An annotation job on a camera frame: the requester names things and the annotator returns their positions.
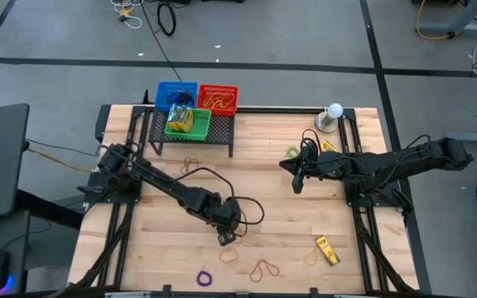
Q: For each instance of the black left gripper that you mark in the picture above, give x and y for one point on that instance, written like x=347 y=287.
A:
x=224 y=215

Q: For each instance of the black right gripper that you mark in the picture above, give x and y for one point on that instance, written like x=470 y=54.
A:
x=325 y=164

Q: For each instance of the yellow green crayon box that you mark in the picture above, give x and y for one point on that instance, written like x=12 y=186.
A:
x=174 y=118
x=327 y=250
x=329 y=145
x=188 y=120

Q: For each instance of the orange rubber band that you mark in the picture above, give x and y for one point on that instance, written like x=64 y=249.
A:
x=220 y=256
x=222 y=103

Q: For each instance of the green plastic basket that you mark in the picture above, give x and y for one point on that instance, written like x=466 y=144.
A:
x=201 y=124

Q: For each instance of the red plastic basket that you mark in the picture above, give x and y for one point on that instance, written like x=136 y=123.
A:
x=232 y=89

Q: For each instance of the yellow rubber band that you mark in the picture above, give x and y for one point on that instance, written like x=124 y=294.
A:
x=306 y=258
x=209 y=101

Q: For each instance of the blue plastic basket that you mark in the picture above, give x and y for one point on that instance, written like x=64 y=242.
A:
x=160 y=87

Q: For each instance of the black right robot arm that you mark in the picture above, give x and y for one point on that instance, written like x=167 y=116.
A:
x=408 y=159

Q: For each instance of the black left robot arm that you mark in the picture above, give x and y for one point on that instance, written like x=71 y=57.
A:
x=160 y=182

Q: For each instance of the white globe lamp brass base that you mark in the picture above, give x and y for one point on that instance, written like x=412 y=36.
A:
x=334 y=109

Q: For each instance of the black perforated metal shelf riser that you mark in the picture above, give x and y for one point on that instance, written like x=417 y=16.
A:
x=222 y=130

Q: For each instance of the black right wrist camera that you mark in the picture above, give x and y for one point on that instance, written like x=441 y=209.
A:
x=292 y=163

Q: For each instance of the black aluminium rig frame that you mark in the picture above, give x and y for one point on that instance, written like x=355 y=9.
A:
x=280 y=110

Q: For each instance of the grey desk leg frame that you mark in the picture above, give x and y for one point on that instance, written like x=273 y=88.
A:
x=470 y=137
x=462 y=28

